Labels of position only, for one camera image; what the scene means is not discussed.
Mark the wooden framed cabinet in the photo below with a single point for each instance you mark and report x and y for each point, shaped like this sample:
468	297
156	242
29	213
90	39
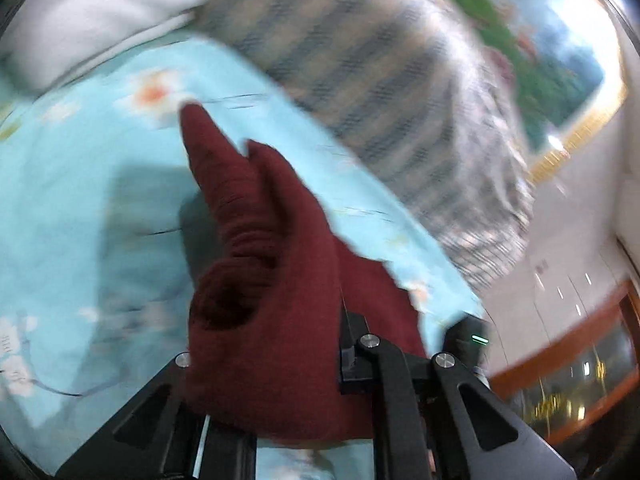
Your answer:
590	360

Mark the light blue floral bed sheet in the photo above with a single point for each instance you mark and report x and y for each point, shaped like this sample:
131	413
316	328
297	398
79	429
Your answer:
90	210

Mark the gold framed landscape painting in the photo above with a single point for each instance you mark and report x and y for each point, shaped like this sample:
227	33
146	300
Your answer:
540	45

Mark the maroon hooded sweater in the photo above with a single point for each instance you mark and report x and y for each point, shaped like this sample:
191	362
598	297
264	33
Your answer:
280	285

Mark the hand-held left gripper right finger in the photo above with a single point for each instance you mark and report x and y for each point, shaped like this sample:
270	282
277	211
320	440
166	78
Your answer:
385	375

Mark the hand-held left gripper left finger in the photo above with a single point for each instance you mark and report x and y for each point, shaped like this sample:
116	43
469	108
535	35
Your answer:
175	380

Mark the plaid quilt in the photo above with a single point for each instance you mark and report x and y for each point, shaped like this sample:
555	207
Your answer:
380	85

